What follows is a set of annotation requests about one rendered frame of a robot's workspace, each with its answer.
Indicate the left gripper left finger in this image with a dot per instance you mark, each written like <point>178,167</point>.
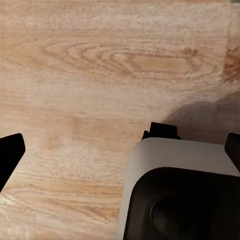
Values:
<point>12,148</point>

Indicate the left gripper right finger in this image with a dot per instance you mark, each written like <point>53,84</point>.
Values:
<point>232,148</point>

